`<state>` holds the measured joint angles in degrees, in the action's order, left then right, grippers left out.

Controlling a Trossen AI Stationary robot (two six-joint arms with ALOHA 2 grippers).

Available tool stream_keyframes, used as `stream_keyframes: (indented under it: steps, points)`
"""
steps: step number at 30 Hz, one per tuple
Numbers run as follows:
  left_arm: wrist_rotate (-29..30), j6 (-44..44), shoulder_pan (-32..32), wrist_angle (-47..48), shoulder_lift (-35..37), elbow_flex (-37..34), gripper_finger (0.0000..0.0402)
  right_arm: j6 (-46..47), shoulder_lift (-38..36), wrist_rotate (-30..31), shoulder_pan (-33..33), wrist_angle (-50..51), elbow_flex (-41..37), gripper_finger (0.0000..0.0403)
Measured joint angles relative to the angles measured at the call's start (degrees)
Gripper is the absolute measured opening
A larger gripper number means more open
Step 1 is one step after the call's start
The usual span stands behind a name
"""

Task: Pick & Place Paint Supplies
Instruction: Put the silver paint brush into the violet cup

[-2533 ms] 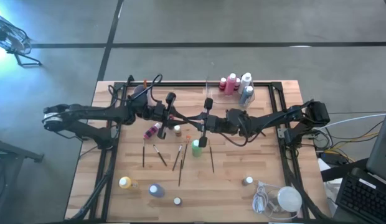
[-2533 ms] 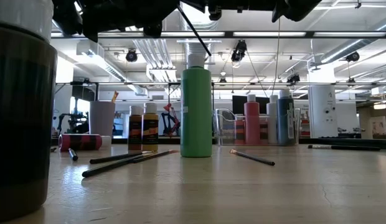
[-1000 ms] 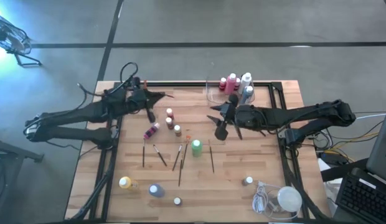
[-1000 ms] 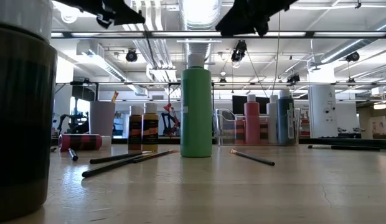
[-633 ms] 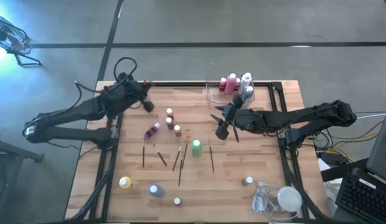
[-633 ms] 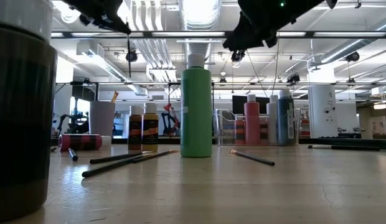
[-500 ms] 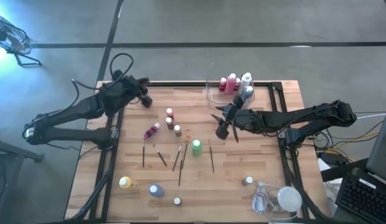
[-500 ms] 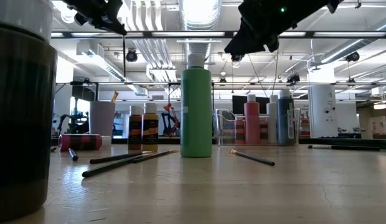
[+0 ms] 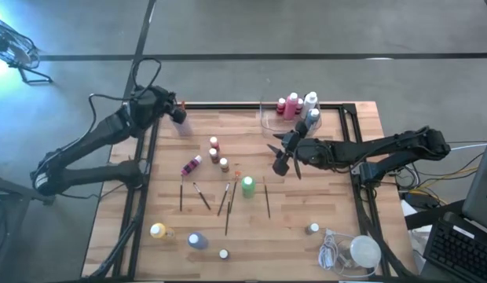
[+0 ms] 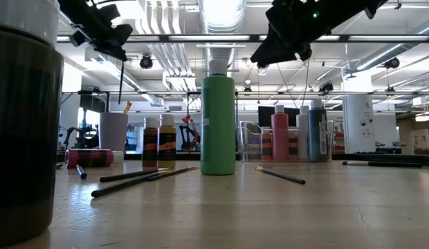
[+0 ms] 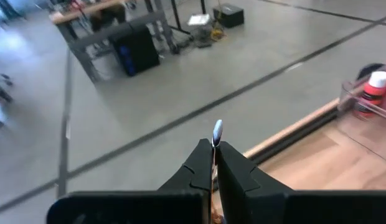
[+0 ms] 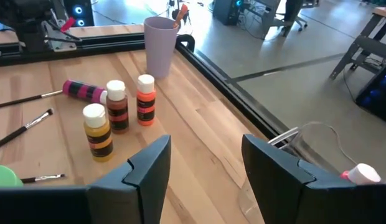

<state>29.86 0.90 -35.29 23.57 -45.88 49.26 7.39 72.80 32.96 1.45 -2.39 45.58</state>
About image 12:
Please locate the small magenta paint bottle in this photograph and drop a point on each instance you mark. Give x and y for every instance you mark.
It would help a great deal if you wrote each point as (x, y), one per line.
(82, 91)

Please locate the small orange paint bottle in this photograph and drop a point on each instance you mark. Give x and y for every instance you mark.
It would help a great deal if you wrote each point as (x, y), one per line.
(146, 105)

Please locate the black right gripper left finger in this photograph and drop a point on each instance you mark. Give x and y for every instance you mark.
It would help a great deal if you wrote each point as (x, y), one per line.
(143, 186)

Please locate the small brown paint bottle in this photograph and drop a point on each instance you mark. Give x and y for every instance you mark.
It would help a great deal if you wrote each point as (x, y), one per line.
(117, 112)

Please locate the small red paint bottle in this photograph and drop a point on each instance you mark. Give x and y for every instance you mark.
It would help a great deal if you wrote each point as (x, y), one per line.
(364, 174)

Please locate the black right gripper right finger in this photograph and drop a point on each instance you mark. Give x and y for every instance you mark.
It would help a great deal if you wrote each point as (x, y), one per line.
(280, 186)

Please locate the small yellow paint bottle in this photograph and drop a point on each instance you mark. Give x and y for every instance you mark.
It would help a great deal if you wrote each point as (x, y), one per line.
(98, 140)

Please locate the clear plastic bin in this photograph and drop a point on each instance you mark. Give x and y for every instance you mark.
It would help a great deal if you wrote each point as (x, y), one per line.
(305, 149)

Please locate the white cup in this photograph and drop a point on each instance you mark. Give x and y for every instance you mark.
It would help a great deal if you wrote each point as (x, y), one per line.
(160, 46)

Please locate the orange paintbrush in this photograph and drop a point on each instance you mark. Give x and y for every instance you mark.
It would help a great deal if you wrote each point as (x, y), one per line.
(180, 15)

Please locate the black computer tower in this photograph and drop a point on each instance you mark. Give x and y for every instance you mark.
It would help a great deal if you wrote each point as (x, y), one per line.
(78, 12)
(376, 96)
(227, 11)

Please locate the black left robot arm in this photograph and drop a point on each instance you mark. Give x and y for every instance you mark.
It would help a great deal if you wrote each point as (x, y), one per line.
(31, 18)

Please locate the black office chair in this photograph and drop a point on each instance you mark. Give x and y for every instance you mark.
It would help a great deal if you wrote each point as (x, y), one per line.
(292, 15)

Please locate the large green paint bottle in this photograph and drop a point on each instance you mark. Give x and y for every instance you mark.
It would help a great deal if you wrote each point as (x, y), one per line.
(6, 177)

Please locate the wooden top metal workbench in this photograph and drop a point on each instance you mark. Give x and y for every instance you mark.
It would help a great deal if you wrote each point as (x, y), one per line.
(361, 46)

